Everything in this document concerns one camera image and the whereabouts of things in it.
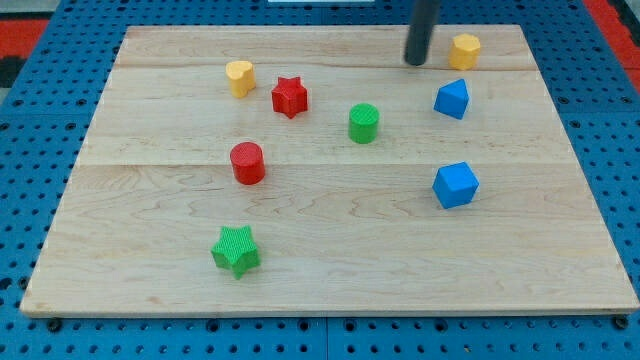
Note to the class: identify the green star block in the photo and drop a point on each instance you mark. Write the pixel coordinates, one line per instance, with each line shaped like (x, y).
(236, 250)

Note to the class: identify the blue pentagon block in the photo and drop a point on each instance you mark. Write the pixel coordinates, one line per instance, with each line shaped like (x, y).
(452, 99)

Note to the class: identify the blue cube block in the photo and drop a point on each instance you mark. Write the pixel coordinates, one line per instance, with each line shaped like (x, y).
(455, 185)

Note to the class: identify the red star block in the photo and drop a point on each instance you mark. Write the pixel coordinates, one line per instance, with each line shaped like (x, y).
(289, 97)

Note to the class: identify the yellow hexagon block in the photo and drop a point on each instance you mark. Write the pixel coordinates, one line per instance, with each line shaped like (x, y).
(464, 52)

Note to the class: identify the yellow heart block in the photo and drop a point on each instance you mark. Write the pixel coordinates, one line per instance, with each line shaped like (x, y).
(241, 77)

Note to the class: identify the red cylinder block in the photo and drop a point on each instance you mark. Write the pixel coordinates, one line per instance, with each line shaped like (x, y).
(247, 163)

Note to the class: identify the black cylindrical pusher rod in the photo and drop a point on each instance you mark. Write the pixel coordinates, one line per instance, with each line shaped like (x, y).
(423, 18)

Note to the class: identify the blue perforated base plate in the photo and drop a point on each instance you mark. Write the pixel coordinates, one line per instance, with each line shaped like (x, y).
(46, 114)

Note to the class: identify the light wooden board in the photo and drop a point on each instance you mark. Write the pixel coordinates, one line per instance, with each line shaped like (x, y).
(343, 229)

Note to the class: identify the green cylinder block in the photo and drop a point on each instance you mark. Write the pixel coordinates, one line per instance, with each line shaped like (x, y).
(363, 123)

